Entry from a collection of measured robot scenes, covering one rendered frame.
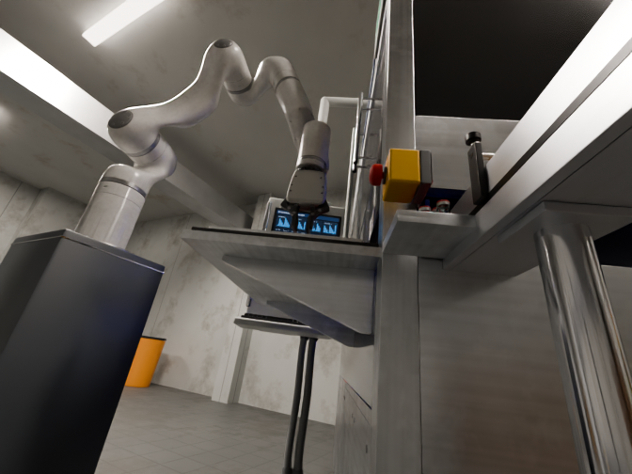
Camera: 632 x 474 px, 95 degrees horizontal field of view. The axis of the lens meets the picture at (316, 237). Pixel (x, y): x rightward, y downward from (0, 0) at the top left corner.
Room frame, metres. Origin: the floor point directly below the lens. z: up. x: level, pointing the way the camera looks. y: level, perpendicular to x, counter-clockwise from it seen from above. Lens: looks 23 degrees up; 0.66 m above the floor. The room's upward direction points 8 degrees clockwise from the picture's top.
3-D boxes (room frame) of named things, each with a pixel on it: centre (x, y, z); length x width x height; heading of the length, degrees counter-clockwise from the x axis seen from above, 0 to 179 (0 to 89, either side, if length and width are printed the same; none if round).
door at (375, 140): (0.77, -0.16, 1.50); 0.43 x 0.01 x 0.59; 174
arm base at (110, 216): (0.75, 0.57, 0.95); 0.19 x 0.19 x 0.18
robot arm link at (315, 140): (0.67, 0.04, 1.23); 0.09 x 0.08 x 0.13; 171
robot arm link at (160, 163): (0.78, 0.57, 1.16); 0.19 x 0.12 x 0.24; 171
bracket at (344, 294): (0.63, 0.03, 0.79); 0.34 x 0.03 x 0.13; 84
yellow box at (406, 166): (0.44, -0.15, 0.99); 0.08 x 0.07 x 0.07; 84
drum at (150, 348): (5.26, 2.51, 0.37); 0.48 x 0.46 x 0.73; 61
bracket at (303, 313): (1.12, -0.02, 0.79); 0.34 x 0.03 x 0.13; 84
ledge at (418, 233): (0.42, -0.19, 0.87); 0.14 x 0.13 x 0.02; 84
